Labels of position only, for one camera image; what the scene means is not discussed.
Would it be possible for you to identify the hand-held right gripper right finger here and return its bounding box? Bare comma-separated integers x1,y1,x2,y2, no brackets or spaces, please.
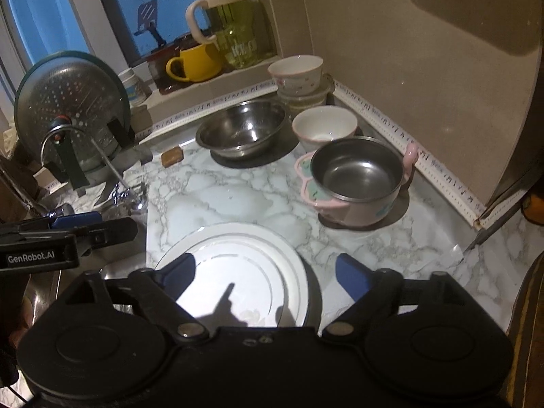
322,254,462,345

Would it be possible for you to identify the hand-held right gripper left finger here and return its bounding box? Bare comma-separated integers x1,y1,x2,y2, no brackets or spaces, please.
64,253,210,343

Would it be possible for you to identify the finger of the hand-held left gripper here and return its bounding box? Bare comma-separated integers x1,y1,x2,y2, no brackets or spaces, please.
72,218,139,256
0,211,104,236

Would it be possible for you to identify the large white plate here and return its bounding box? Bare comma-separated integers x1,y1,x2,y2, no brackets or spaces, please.
153,222,311,329

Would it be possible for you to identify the pink pot with steel interior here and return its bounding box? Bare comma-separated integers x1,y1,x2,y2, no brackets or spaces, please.
294,136,420,227

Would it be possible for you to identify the white bowl with pink rim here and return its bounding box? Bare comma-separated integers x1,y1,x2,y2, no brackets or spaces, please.
291,107,359,152

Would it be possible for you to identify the chrome faucet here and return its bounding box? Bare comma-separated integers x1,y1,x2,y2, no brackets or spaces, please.
40,125,148,222

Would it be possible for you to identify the small brown soap bar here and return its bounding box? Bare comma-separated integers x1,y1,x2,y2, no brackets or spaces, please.
160,147,185,168

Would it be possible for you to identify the glass pot lid green rim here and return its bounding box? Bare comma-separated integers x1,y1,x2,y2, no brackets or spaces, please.
14,51,137,176

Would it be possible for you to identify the music note trim strip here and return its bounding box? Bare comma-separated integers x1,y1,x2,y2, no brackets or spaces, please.
50,81,280,190
334,81,486,227

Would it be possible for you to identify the small white jar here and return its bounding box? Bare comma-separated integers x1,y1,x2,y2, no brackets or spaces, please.
118,68,148,107

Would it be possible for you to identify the stainless steel bowl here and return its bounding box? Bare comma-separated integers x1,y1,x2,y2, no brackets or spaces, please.
195,100,287,159

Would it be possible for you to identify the dark brown jar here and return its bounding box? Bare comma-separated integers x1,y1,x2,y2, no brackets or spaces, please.
147,34,201,95

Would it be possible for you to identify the clear plastic container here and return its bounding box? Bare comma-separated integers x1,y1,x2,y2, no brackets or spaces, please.
278,74,337,116

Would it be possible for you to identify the round wooden cutting board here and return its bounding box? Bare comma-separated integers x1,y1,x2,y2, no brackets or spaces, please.
506,251,544,408

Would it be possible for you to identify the yellow mug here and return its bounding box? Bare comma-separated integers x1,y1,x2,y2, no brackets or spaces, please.
165,42,224,83

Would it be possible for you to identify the orange round object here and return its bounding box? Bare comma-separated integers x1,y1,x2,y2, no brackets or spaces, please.
522,193,544,222

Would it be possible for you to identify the floral white bowl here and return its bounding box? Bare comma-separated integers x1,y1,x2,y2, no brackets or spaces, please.
268,55,325,93

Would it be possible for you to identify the small phone stand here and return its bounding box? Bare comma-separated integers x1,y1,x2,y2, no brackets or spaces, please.
133,0,167,48

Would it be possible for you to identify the green glass jug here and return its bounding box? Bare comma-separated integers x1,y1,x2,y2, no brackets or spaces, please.
186,0,278,69

